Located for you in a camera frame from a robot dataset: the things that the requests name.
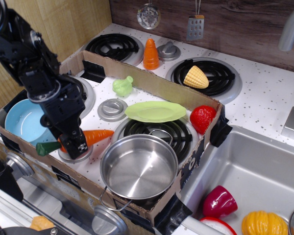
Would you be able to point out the light green toy vegetable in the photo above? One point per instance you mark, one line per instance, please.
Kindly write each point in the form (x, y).
(123, 87)

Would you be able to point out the silver oven knob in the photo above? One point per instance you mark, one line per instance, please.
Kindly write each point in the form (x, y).
(20, 168)
(106, 222)

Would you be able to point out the red toy strawberry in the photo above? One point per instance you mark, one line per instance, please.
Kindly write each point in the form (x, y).
(201, 117)

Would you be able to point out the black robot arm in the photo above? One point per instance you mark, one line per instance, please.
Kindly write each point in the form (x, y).
(32, 65)

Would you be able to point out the light blue bowl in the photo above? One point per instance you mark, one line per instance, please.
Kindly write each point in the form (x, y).
(23, 120)

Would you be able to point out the hanging metal spatula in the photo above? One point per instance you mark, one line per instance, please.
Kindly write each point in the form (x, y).
(195, 26)

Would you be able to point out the yellow toy pumpkin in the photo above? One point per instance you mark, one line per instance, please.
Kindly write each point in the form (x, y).
(263, 223)

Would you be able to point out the light green plate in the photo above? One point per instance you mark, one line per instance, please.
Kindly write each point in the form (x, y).
(155, 111)

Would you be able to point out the back right stove burner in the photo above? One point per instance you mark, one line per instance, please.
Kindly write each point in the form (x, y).
(225, 83)

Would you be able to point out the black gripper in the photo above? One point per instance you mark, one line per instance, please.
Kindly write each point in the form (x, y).
(62, 118)

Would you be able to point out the front right stove burner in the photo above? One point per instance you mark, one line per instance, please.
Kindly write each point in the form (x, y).
(179, 134)

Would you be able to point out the grey stove knob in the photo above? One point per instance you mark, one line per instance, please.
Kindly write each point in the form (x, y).
(168, 52)
(112, 110)
(66, 158)

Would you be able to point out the black device bottom left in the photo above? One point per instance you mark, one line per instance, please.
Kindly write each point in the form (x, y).
(8, 183)

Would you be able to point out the silver oven knob left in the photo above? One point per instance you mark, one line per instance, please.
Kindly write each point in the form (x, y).
(20, 168)

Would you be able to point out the orange toy cone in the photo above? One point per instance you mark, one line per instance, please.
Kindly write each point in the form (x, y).
(150, 59)

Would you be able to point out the hanging metal strainer spoon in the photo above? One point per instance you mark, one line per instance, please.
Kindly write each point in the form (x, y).
(148, 16)

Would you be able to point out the metal sink basin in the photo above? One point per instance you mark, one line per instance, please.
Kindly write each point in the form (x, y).
(256, 170)

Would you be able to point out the red rimmed white plate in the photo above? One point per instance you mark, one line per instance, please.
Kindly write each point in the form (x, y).
(218, 225)

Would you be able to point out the front left stove burner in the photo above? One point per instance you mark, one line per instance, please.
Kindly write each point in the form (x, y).
(90, 96)

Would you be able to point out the stove burner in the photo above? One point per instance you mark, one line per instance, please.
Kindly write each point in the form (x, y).
(225, 83)
(90, 96)
(179, 134)
(124, 48)

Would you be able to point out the silver oven knob right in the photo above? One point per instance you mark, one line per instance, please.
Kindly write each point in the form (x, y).
(106, 222)

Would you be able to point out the orange toy carrot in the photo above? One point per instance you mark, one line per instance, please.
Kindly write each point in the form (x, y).
(92, 137)

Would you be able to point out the dark red toy cup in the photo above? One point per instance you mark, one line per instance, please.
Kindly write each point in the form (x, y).
(219, 203)

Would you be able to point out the yellow toy corn cob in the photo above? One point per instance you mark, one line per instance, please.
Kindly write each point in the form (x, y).
(196, 78)

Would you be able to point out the grey stove knob front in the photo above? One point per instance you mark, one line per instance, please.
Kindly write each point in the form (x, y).
(66, 158)

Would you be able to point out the cardboard fence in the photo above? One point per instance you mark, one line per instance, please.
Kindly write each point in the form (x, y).
(81, 181)

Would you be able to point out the grey stove knob centre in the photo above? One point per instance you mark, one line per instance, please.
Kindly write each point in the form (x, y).
(112, 110)

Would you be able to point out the grey faucet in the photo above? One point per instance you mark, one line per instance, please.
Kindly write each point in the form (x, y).
(286, 40)

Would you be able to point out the back left stove burner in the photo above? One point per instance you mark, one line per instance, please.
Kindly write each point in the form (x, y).
(124, 48)

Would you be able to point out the stainless steel pot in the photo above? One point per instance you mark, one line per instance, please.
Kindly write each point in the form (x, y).
(139, 168)

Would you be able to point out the grey stove knob back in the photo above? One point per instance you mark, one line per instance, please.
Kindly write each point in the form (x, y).
(168, 52)

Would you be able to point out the orange toy piece bottom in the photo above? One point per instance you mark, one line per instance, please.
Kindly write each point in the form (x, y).
(40, 223)

